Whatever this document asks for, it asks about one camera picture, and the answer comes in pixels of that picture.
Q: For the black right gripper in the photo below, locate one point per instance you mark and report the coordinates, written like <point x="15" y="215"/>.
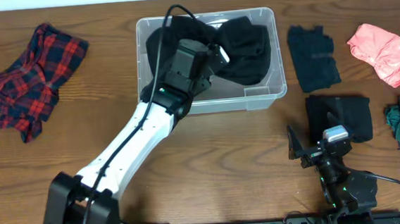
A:
<point x="296" y="150"/>

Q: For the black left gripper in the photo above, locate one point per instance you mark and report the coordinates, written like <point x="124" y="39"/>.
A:
<point x="211" y="53"/>

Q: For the black garment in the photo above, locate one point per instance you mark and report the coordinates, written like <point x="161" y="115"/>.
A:
<point x="240" y="50"/>
<point x="352" y="112"/>

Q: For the black shirt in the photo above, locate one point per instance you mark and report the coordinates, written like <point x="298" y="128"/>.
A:
<point x="312" y="56"/>

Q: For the red plaid flannel shirt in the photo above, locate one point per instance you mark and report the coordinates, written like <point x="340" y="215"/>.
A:
<point x="29" y="88"/>

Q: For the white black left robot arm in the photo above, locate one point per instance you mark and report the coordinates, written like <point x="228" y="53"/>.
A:
<point x="92" y="196"/>

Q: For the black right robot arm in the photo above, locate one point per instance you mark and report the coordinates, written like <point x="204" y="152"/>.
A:
<point x="351" y="194"/>

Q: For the clear plastic storage container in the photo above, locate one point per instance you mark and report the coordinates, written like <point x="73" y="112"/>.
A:
<point x="224" y="95"/>

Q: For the pink crumpled garment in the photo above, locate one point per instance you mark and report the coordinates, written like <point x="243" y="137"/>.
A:
<point x="380" y="49"/>

